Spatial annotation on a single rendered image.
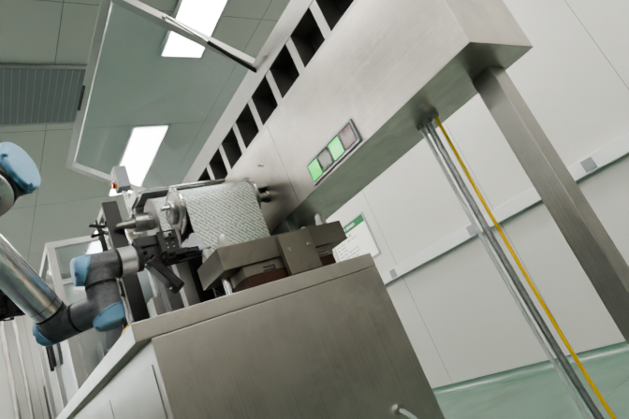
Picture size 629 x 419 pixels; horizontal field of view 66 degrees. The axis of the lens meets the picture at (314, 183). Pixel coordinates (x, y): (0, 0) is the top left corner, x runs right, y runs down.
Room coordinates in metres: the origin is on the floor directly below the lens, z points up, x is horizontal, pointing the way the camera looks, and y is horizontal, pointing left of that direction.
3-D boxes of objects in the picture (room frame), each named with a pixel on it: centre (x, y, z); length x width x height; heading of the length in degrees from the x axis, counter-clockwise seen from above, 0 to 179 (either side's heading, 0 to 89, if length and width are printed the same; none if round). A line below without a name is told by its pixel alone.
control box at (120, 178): (1.82, 0.75, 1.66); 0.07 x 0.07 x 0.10; 40
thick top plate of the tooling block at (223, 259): (1.34, 0.18, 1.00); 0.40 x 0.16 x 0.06; 129
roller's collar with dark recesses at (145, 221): (1.56, 0.60, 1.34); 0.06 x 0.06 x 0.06; 39
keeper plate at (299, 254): (1.28, 0.11, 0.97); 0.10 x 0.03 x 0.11; 129
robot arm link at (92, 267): (1.16, 0.59, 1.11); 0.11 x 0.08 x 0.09; 129
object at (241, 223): (1.41, 0.29, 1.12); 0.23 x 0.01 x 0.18; 129
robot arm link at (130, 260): (1.21, 0.53, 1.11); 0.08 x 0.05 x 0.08; 39
